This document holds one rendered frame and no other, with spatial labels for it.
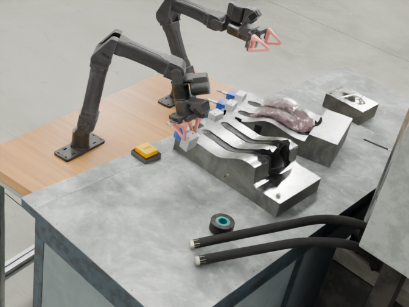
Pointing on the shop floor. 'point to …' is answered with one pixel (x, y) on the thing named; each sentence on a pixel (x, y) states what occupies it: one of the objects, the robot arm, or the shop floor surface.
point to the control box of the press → (391, 230)
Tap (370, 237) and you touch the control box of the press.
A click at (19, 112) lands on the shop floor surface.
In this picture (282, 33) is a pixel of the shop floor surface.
